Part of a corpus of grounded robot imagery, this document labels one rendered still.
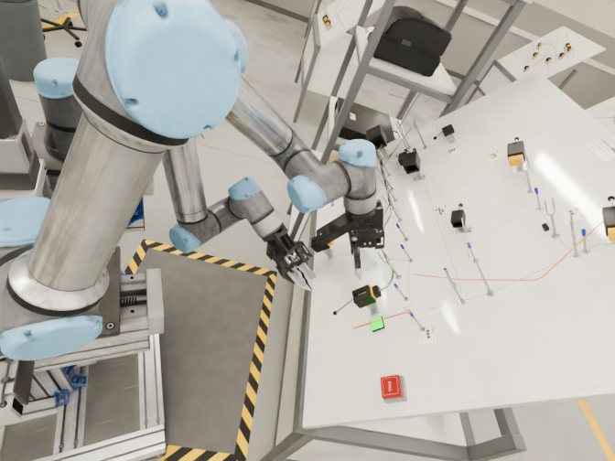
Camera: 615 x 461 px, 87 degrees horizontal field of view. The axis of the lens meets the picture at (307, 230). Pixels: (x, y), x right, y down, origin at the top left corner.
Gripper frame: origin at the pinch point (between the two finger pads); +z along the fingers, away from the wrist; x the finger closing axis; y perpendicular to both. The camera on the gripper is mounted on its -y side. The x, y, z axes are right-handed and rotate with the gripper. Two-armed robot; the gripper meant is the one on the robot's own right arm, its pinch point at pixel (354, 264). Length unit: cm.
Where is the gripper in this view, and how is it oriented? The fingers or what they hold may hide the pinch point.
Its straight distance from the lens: 90.4
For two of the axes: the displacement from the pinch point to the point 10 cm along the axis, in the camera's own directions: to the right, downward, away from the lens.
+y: 9.9, -1.3, -0.6
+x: -0.4, -6.6, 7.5
